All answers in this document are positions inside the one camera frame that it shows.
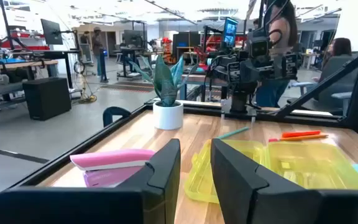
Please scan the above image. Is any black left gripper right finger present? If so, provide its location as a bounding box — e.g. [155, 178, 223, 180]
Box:
[210, 138, 358, 224]

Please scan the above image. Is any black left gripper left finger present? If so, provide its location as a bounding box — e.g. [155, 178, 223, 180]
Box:
[0, 139, 182, 224]

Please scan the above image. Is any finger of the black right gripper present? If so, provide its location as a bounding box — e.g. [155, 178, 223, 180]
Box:
[282, 53, 298, 78]
[227, 61, 242, 83]

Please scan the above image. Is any teal pencil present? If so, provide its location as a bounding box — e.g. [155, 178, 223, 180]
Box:
[216, 126, 251, 140]

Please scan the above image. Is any red orange marker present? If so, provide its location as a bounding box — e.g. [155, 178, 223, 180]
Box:
[282, 129, 322, 139]

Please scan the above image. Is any orange pencil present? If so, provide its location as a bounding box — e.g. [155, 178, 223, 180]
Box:
[268, 134, 329, 143]

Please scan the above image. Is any yellow transparent pencil case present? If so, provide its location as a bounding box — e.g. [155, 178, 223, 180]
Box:
[184, 139, 358, 205]

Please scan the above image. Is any person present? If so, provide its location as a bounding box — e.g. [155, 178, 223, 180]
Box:
[312, 37, 354, 83]
[91, 26, 104, 77]
[255, 0, 298, 108]

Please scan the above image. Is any monitor with blue screen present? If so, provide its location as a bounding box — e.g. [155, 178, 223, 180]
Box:
[221, 17, 239, 49]

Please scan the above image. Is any grey office chair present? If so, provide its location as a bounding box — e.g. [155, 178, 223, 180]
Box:
[287, 55, 358, 113]

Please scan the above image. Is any green plant in white pot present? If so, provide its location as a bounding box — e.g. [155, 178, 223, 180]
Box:
[126, 54, 198, 131]

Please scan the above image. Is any black clamp hook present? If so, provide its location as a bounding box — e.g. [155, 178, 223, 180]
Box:
[102, 106, 132, 128]

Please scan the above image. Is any black cabinet box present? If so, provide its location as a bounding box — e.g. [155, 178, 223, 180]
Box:
[22, 77, 73, 122]

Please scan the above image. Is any black monitor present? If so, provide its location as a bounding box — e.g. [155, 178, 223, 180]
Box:
[40, 18, 64, 46]

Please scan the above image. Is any wooden workbench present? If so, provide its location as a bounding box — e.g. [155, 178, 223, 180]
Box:
[0, 59, 60, 94]

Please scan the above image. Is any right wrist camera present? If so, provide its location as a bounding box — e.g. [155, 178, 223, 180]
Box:
[247, 30, 272, 60]

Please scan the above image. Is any black aluminium table frame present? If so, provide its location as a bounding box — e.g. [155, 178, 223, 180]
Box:
[0, 2, 358, 215]

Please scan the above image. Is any yellow cable coil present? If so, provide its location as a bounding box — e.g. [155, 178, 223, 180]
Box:
[78, 92, 98, 105]

